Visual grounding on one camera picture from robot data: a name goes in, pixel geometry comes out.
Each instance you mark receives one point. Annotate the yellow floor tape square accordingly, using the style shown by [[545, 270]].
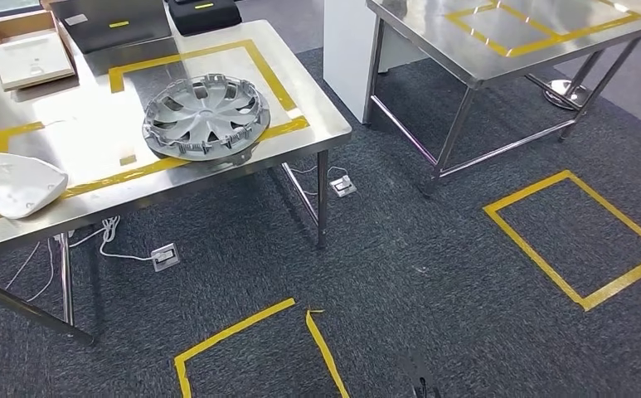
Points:
[[581, 301], [232, 329]]

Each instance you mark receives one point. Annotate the black carrying case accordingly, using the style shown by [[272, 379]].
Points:
[[204, 16]]

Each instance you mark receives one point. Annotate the chrome stanchion round base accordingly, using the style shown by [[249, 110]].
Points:
[[564, 93]]

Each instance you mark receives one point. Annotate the stainless steel workbench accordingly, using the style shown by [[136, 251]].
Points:
[[309, 132], [435, 38]]

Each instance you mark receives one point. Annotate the silver wheel hubcap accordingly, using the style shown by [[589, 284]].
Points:
[[207, 115]]

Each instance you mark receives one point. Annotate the white packaging insert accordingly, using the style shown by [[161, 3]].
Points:
[[31, 60]]

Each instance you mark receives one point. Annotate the open floor socket box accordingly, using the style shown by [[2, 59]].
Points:
[[343, 185], [165, 256]]

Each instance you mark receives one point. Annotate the open cardboard box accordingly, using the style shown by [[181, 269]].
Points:
[[23, 24]]

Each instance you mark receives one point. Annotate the white cabinet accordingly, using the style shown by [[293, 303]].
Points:
[[347, 60]]

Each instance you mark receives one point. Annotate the white curved plastic part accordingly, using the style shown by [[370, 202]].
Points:
[[15, 184]]

